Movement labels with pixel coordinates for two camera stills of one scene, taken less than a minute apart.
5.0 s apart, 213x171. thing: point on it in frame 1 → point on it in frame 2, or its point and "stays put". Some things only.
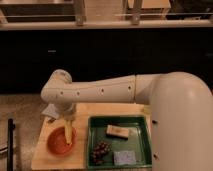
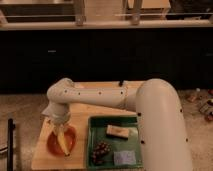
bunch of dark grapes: (99, 150) stays put
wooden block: (118, 131) stays put
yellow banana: (68, 130) → (63, 140)
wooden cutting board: (44, 159) stays put
